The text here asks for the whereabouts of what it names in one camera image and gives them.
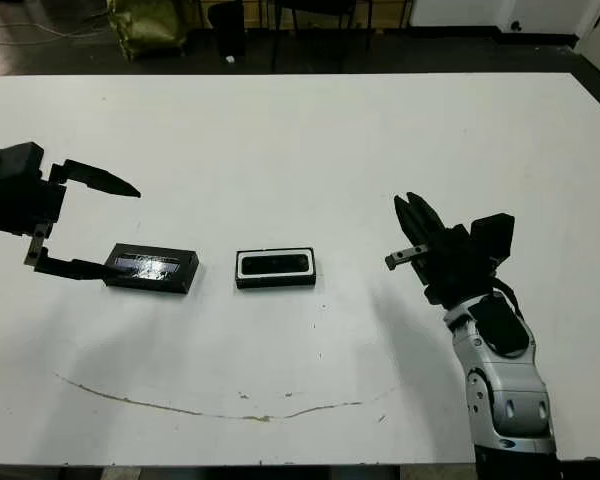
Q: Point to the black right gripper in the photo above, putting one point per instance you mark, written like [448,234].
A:
[455,270]

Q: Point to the black chair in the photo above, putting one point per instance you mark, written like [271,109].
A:
[315,10]

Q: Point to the black printed box lid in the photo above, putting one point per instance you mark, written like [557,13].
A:
[155,270]

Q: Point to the olive green bag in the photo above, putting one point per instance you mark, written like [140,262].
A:
[147,27]

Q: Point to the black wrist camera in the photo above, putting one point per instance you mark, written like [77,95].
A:
[492,237]
[20,159]

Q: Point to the slim black camera bar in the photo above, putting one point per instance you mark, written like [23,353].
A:
[275,265]

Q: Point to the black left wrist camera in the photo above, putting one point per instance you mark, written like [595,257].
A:
[20,159]

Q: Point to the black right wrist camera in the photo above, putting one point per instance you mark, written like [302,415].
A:
[492,237]

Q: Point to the black box white insert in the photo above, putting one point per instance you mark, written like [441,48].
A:
[275,282]

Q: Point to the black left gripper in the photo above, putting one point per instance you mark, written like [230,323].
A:
[20,205]

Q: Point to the black waste bin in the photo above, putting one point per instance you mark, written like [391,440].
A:
[227,30]

